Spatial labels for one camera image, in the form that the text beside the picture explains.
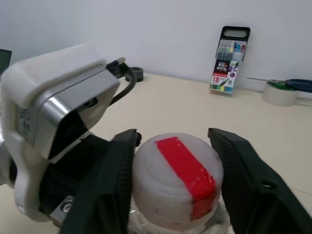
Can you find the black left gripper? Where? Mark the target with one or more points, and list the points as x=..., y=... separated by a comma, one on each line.
x=63, y=175

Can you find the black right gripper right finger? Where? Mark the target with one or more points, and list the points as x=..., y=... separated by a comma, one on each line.
x=256, y=195

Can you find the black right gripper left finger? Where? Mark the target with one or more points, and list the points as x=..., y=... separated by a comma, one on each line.
x=97, y=195

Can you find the bottle with red-taped white cap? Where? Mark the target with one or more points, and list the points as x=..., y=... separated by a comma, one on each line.
x=156, y=175

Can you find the white tape roll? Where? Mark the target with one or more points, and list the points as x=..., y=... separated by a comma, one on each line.
x=278, y=97

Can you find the boxed colour marker set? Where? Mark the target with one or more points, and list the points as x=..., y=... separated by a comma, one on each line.
x=224, y=78

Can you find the black tape roll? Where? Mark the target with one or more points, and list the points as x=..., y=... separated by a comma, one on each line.
x=139, y=74

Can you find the dark background panel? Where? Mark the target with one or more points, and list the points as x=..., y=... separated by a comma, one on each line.
x=5, y=59

